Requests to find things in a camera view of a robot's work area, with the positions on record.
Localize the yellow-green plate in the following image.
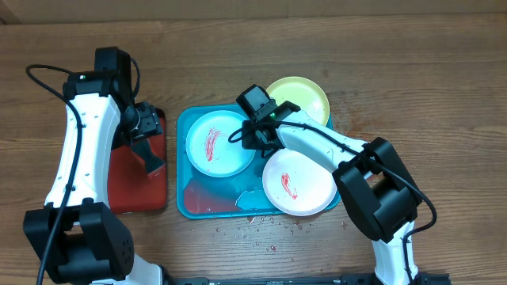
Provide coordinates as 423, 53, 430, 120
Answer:
266, 76, 330, 126

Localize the red sponge with green pad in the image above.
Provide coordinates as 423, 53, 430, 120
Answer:
131, 139, 166, 177

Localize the teal plastic tray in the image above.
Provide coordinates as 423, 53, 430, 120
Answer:
176, 103, 341, 220

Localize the white plate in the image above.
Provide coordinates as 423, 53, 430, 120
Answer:
262, 149, 337, 216

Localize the light blue plate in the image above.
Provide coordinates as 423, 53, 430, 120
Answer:
185, 110, 255, 178

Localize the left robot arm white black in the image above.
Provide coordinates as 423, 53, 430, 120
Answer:
23, 47, 172, 284

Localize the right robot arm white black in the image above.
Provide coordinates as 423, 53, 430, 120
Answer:
229, 85, 422, 284

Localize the black rail at table edge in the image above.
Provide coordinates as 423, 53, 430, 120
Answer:
172, 272, 452, 285

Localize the dark red tray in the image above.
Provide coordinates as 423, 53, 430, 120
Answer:
108, 108, 167, 214

